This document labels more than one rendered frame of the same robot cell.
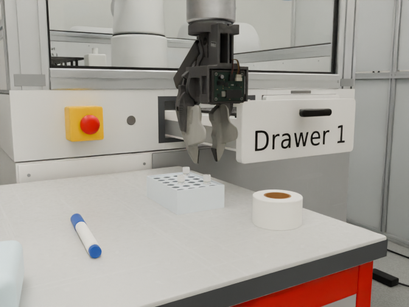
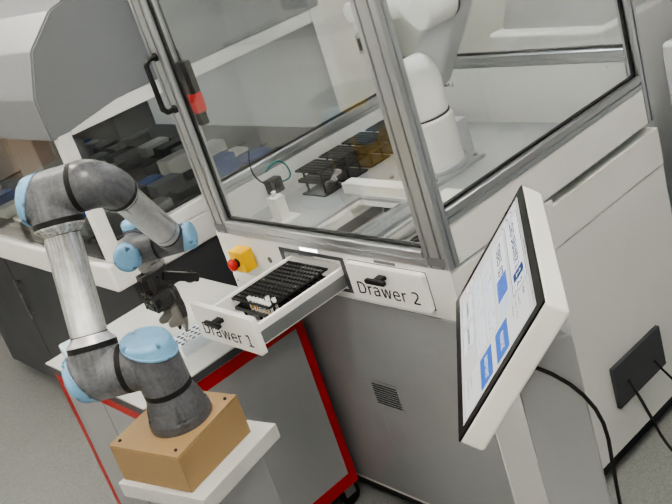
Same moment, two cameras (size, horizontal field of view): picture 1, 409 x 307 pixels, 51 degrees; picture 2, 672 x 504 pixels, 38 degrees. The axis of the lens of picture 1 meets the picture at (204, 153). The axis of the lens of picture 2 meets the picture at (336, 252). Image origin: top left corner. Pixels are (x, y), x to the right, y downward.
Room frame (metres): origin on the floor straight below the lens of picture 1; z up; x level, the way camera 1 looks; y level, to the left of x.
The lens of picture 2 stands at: (0.97, -2.56, 1.95)
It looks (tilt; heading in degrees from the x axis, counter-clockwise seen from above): 22 degrees down; 86
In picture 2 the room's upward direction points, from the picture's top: 18 degrees counter-clockwise
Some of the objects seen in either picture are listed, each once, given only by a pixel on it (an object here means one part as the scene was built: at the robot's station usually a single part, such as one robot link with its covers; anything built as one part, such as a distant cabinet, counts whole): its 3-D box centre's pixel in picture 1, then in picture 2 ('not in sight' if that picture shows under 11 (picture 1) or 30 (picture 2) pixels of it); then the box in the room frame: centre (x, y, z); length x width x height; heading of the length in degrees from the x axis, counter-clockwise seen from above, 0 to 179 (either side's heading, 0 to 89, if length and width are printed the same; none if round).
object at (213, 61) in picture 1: (213, 66); (158, 287); (0.66, -0.01, 0.98); 0.09 x 0.08 x 0.12; 29
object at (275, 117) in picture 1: (300, 128); (227, 327); (0.81, -0.18, 0.87); 0.29 x 0.02 x 0.11; 121
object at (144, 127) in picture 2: not in sight; (99, 130); (0.49, 1.62, 1.13); 1.78 x 1.14 x 0.45; 121
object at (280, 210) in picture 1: (277, 209); not in sight; (0.58, -0.10, 0.78); 0.07 x 0.07 x 0.04
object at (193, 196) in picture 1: (183, 190); (193, 338); (0.69, 0.03, 0.78); 0.12 x 0.08 x 0.04; 29
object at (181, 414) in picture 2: not in sight; (173, 400); (0.66, -0.55, 0.91); 0.15 x 0.15 x 0.10
